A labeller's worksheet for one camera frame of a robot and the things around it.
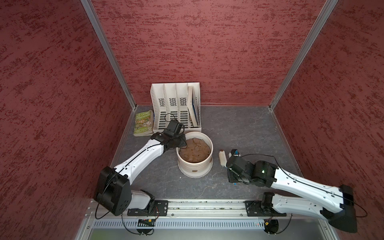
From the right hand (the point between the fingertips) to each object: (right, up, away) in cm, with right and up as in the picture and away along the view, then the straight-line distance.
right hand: (229, 178), depth 74 cm
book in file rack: (-19, +41, +16) cm, 48 cm away
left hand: (-25, +16, +10) cm, 31 cm away
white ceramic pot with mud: (-17, +7, +5) cm, 19 cm away
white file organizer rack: (-30, +43, +36) cm, 64 cm away
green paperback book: (-55, +27, +30) cm, 68 cm away
